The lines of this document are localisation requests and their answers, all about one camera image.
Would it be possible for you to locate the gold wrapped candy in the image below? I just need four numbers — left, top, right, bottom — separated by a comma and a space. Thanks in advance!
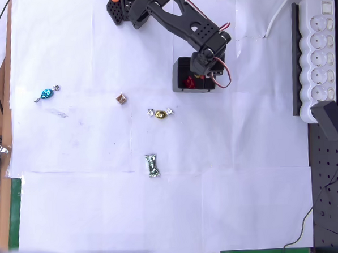
147, 106, 176, 121

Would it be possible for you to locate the blue wrapped candy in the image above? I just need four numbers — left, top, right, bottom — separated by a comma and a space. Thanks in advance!
32, 84, 62, 104

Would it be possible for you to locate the dark shelf ledge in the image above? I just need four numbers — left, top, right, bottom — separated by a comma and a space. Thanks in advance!
286, 2, 306, 117

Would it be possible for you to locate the black power adapter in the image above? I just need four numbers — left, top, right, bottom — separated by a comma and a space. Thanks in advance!
310, 100, 338, 151

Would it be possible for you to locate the green foil snack packet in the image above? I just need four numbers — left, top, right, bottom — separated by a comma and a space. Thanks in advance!
144, 152, 162, 179

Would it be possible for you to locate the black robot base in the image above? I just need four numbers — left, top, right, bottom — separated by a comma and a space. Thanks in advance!
106, 0, 132, 28

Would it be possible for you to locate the white power strip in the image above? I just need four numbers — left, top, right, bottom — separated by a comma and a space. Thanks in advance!
293, 0, 338, 125

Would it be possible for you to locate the brown caramel cube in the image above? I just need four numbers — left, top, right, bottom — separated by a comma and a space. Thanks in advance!
115, 92, 128, 106

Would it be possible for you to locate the white power cable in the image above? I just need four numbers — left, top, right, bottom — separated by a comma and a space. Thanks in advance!
262, 0, 323, 39

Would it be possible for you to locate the gripper servo cable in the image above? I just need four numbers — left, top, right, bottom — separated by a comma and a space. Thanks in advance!
209, 54, 233, 90

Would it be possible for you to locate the white paper table cover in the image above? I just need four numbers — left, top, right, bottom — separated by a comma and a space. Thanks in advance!
0, 0, 316, 253

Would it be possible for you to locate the long servo cable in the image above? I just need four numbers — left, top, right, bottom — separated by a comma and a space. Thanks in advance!
174, 0, 232, 36

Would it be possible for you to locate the black pegboard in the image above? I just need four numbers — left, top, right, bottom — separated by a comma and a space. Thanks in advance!
300, 0, 338, 253

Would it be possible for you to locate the thin black adapter cable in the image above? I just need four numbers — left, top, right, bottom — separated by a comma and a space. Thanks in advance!
275, 140, 338, 250

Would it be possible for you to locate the black box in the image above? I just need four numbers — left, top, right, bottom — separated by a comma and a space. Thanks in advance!
170, 54, 218, 95

